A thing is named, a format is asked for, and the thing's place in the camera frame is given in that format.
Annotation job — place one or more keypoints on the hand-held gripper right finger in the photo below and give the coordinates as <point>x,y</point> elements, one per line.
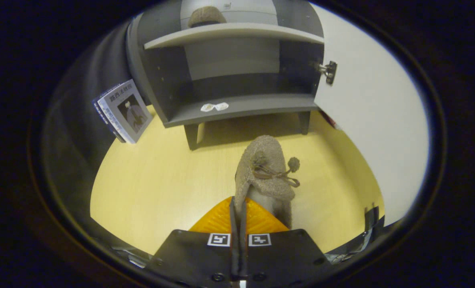
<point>285,256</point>

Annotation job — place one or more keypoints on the book with blue spine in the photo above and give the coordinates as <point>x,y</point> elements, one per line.
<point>103,114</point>

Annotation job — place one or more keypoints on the metal door hinge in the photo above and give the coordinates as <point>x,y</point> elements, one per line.
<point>328,71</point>

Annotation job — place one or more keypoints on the brown fuzzy shoe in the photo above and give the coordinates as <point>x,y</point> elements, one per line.
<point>263,160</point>
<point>206,16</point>

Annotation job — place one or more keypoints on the dark shiny object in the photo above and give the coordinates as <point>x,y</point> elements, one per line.
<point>371,222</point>

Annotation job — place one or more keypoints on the book with portrait cover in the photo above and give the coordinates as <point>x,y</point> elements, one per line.
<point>129,112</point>

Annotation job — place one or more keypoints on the grey shoe cabinet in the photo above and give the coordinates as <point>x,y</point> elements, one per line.
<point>229,60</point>

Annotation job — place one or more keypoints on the black backdrop cloth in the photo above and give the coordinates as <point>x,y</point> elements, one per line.
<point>73,136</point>

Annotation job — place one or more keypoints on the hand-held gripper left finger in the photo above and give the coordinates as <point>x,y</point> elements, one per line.
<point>193,256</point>

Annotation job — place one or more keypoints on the colourful printed packet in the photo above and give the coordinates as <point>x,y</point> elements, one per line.
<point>330,120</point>

